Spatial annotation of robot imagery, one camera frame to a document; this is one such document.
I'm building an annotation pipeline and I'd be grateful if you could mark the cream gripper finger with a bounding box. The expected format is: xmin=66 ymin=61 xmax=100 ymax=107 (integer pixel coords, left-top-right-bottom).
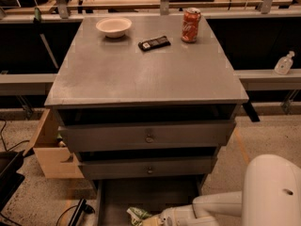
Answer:
xmin=142 ymin=217 xmax=163 ymax=226

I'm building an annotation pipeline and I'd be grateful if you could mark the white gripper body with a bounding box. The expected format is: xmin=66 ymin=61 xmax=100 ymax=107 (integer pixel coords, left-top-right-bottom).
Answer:
xmin=159 ymin=205 xmax=219 ymax=226

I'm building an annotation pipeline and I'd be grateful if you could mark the green jalapeno chip bag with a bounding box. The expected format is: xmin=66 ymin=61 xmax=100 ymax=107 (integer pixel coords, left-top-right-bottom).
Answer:
xmin=127 ymin=207 xmax=151 ymax=226

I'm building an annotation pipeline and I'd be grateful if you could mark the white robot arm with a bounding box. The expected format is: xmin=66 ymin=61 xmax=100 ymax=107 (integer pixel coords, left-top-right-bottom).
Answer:
xmin=142 ymin=154 xmax=301 ymax=226

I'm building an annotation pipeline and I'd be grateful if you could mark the grey bottom drawer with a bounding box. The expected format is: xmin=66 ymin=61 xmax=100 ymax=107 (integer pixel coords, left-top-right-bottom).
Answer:
xmin=94 ymin=175 xmax=204 ymax=226

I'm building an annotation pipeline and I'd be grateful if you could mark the grey drawer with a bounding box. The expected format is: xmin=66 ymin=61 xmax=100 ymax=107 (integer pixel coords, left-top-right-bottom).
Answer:
xmin=94 ymin=175 xmax=204 ymax=226
xmin=79 ymin=156 xmax=216 ymax=180
xmin=59 ymin=120 xmax=235 ymax=153

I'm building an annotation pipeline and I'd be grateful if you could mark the grey middle drawer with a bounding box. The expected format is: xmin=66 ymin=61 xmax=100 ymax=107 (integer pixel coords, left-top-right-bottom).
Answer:
xmin=79 ymin=156 xmax=216 ymax=180

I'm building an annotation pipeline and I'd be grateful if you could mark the grey top drawer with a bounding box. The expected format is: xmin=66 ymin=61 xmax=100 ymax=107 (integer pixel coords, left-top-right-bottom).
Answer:
xmin=59 ymin=120 xmax=235 ymax=153

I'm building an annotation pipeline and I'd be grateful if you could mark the grey drawer cabinet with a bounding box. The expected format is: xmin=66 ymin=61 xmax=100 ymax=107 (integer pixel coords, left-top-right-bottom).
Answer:
xmin=44 ymin=15 xmax=249 ymax=226

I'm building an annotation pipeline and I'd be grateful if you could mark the black power plug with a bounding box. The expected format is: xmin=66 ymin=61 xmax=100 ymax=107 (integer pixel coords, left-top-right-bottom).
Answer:
xmin=68 ymin=199 xmax=95 ymax=226

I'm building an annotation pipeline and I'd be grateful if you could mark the black equipment case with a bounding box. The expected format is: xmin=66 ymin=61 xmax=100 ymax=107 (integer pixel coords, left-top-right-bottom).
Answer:
xmin=0 ymin=152 xmax=24 ymax=211

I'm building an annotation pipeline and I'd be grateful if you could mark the black snack bar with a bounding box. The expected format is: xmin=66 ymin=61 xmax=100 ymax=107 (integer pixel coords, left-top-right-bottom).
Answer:
xmin=138 ymin=36 xmax=170 ymax=52

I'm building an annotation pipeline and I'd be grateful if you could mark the clear sanitizer bottle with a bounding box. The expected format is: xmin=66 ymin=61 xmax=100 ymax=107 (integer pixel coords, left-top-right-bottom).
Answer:
xmin=275 ymin=51 xmax=294 ymax=75

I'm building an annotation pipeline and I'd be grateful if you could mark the white paper bowl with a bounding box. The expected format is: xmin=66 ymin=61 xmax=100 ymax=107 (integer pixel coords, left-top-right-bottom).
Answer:
xmin=96 ymin=18 xmax=132 ymax=39

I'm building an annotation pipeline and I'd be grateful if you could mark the orange soda can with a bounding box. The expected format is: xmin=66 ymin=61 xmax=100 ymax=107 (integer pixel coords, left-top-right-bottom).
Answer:
xmin=182 ymin=8 xmax=201 ymax=42

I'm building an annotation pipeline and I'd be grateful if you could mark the black floor cable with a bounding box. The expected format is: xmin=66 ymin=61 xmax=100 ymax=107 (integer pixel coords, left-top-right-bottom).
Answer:
xmin=0 ymin=120 xmax=31 ymax=153

